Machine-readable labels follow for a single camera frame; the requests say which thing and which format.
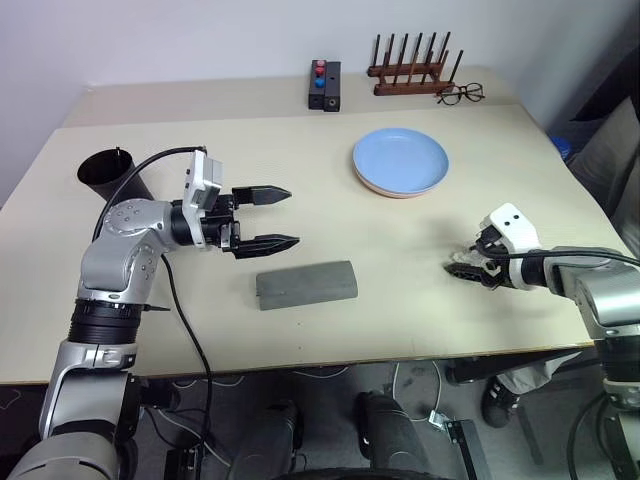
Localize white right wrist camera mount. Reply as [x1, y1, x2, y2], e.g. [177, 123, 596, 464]
[478, 202, 545, 290]

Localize dark grey rounded shape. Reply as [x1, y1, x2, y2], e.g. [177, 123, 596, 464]
[355, 392, 431, 480]
[232, 399, 304, 480]

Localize black box with coloured buttons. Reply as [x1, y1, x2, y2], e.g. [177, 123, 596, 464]
[307, 59, 329, 110]

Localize thin-framed clear eyeglasses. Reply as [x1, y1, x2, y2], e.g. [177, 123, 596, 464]
[436, 82, 486, 107]

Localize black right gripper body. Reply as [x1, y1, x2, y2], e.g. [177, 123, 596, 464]
[468, 224, 513, 292]

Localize black metal bracket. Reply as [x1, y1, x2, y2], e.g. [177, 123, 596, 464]
[442, 419, 494, 480]

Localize black sneaker with white stripes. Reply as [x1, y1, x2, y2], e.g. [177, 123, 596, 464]
[482, 377, 522, 430]

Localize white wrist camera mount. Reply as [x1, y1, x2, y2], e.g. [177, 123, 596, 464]
[181, 149, 224, 250]
[478, 202, 545, 290]

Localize blue plate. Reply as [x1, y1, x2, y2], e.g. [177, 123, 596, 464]
[352, 127, 451, 198]

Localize person's grey trouser leg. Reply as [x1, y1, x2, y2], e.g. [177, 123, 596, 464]
[499, 349, 584, 401]

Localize grey glasses case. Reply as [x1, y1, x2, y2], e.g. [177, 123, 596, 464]
[254, 259, 360, 312]

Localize plain black box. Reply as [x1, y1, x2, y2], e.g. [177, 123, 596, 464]
[323, 61, 343, 113]

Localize black metal table frame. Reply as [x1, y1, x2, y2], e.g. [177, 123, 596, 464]
[444, 349, 584, 387]

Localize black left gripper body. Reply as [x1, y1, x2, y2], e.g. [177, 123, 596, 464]
[202, 192, 242, 258]

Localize blue plastic container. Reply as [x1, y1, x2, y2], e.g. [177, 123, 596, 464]
[549, 133, 574, 161]

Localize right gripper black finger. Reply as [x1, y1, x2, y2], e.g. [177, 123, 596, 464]
[443, 261, 494, 287]
[451, 243, 484, 265]

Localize black cylindrical cup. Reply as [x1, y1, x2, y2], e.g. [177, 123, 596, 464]
[76, 147, 156, 204]

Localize white floor cable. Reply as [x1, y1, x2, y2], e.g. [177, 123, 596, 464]
[391, 360, 447, 427]

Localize grey fabric cushion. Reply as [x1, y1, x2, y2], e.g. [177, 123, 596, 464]
[567, 97, 640, 251]

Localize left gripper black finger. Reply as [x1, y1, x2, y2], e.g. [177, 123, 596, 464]
[232, 185, 293, 208]
[233, 233, 302, 261]

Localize brown wooden plate rack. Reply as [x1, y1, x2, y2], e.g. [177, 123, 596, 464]
[367, 32, 465, 97]

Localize pink plate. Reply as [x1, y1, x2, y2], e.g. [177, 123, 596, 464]
[356, 173, 444, 201]

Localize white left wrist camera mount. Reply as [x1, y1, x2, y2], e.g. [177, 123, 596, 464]
[181, 149, 224, 250]

